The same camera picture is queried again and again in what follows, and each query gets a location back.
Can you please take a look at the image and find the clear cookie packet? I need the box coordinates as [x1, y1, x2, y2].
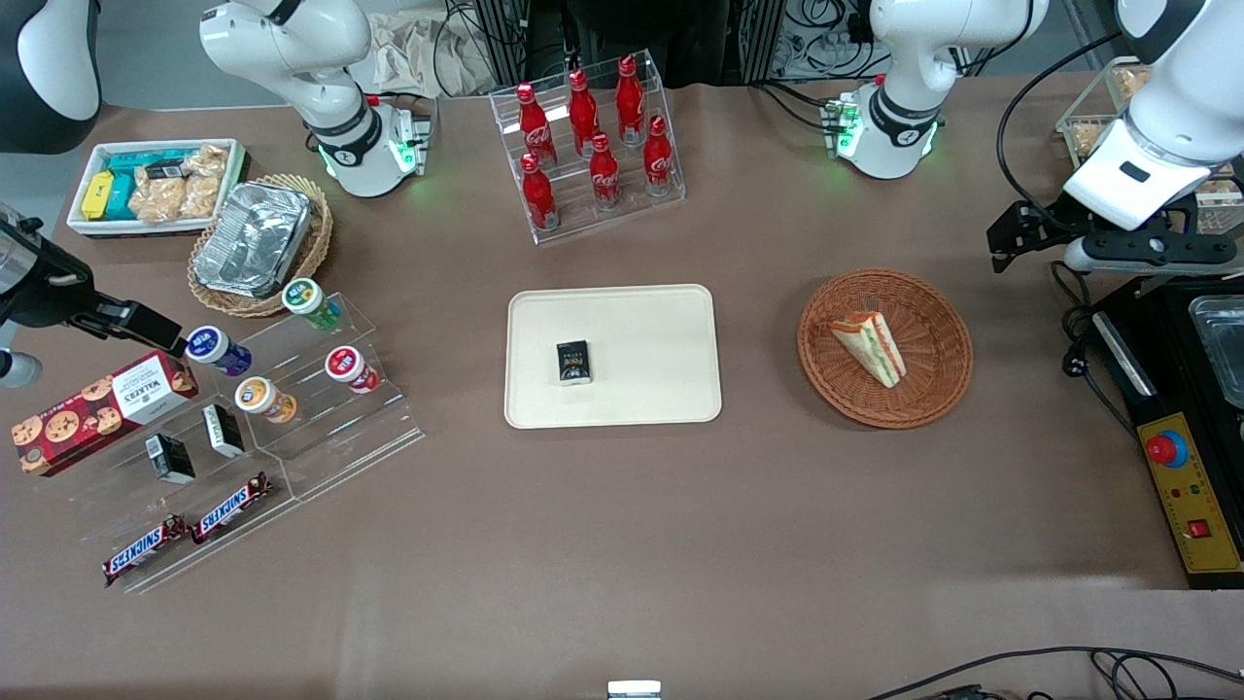
[128, 175, 188, 225]
[179, 144, 229, 219]

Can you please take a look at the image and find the black floor cable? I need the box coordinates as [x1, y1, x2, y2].
[863, 646, 1244, 700]

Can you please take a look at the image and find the yellow snack box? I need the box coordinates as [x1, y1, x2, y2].
[80, 171, 117, 223]

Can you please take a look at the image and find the black machine base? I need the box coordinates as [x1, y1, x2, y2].
[1087, 275, 1244, 592]

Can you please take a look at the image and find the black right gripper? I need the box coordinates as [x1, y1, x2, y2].
[0, 216, 189, 358]

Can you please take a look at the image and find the blue lid candy jar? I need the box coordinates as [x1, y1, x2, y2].
[184, 325, 255, 379]

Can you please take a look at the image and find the clear acrylic snack case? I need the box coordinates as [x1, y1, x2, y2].
[1055, 55, 1244, 236]

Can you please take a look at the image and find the red lid candy jar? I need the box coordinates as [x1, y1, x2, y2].
[324, 344, 383, 395]

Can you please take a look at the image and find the red Walkers cookie box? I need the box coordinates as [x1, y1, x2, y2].
[11, 349, 200, 478]

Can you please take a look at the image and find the yellow control panel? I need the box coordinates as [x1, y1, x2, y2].
[1134, 411, 1244, 578]

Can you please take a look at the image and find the aluminium foil tray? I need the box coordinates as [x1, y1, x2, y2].
[215, 181, 314, 299]

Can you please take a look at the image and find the red emergency stop button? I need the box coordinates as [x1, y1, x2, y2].
[1144, 427, 1191, 471]

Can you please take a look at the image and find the white rectangular snack bin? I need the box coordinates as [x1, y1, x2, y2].
[65, 138, 250, 240]

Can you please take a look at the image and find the small black white box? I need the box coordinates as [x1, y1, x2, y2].
[200, 402, 247, 460]
[144, 433, 196, 486]

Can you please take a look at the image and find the small black box gold print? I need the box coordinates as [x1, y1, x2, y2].
[555, 339, 596, 388]

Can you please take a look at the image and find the brown round wicker basket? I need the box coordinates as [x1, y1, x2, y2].
[796, 268, 975, 431]

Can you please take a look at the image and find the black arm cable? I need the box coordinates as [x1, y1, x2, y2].
[994, 32, 1128, 239]

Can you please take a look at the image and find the clear plastic container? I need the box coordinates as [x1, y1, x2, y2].
[1187, 294, 1244, 410]

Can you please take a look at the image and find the green lid candy jar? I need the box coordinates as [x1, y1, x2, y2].
[281, 277, 344, 333]

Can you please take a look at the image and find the Snickers chocolate bar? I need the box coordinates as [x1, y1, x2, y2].
[101, 513, 190, 588]
[190, 472, 273, 545]

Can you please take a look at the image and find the triangle sandwich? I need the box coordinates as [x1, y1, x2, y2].
[828, 312, 909, 390]

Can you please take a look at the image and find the red cola bottle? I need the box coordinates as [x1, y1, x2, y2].
[515, 82, 558, 167]
[568, 68, 603, 157]
[614, 53, 648, 147]
[641, 115, 676, 199]
[519, 153, 561, 232]
[588, 132, 624, 211]

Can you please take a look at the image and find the clear acrylic bottle rack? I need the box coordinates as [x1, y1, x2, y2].
[488, 49, 687, 247]

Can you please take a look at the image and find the orange lid candy jar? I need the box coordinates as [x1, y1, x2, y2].
[233, 375, 298, 425]

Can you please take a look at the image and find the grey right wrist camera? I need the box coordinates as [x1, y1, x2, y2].
[0, 348, 45, 391]

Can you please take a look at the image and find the black power cable with plug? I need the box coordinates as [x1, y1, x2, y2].
[1048, 261, 1140, 438]

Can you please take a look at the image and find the clear acrylic stepped shelf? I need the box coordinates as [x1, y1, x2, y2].
[229, 290, 427, 504]
[56, 384, 295, 596]

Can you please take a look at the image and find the light oval wicker basket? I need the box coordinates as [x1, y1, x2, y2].
[187, 174, 334, 320]

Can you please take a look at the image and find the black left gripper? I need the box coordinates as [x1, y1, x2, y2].
[986, 192, 1198, 274]

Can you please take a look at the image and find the beige plastic tray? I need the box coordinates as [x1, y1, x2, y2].
[503, 283, 724, 431]

